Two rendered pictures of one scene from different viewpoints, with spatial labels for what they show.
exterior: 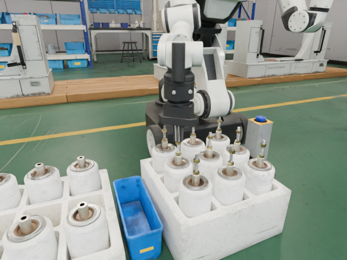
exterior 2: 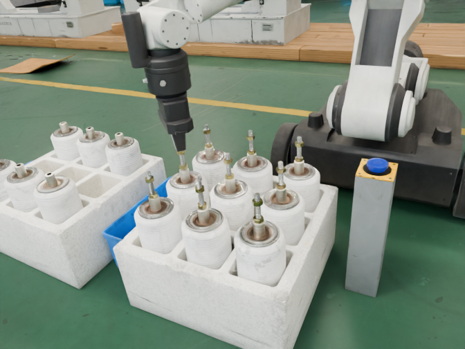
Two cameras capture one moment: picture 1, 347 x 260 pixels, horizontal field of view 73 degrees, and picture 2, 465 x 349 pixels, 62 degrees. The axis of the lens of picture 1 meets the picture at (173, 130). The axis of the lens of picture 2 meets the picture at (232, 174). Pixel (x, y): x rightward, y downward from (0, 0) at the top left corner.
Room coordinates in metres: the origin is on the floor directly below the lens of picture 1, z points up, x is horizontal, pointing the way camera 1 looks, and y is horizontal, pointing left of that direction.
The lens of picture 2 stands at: (0.29, -0.70, 0.72)
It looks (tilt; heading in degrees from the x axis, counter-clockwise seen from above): 31 degrees down; 53
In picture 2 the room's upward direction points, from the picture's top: 5 degrees counter-clockwise
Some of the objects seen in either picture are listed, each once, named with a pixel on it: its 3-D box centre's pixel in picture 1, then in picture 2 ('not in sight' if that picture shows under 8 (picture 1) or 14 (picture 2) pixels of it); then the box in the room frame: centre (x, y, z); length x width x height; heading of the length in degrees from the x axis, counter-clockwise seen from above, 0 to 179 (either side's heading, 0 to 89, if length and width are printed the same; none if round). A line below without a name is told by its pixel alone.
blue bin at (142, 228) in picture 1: (135, 214); (158, 223); (0.64, 0.13, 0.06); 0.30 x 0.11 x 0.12; 21
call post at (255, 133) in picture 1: (255, 154); (369, 231); (0.90, -0.36, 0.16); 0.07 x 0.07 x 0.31; 24
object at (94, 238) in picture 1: (89, 243); (64, 215); (0.43, 0.21, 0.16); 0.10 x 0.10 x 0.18
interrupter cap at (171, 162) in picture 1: (178, 163); (185, 179); (0.67, -0.02, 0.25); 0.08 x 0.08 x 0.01
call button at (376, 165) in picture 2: (260, 119); (377, 166); (0.90, -0.36, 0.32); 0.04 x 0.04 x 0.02
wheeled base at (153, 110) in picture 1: (182, 109); (387, 109); (1.46, -0.06, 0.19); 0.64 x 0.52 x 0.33; 22
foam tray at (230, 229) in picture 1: (206, 193); (236, 244); (0.72, -0.12, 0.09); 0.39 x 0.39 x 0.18; 24
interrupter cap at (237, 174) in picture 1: (229, 173); (204, 219); (0.61, -0.17, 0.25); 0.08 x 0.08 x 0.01
